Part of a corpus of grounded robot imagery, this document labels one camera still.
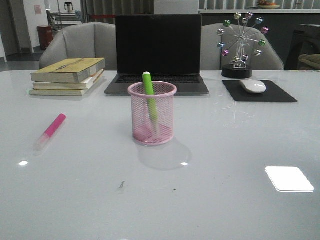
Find pink mesh pen holder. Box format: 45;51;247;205
128;81;177;146

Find grey open laptop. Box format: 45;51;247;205
104;14;209;96

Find bottom pale book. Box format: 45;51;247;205
29;78;100;97

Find right grey chair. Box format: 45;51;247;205
200;23;285;71

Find fruit bowl on counter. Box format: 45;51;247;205
257;0;280;10

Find grey chair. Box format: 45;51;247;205
39;22;118;71
200;23;285;71

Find white computer mouse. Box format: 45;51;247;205
239;79;267;94

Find green highlighter pen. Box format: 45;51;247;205
142;71;159;137

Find pink highlighter pen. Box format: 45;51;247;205
33;113;67;151

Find middle white book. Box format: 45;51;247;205
33;69;104;90

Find left grey chair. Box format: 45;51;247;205
39;22;118;71

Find top yellow book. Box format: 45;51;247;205
31;57;106;84

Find black mouse pad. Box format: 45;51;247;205
222;80;297;103

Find red trash bin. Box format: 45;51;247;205
37;25;53;50

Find ferris wheel desk toy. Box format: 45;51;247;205
216;11;267;79

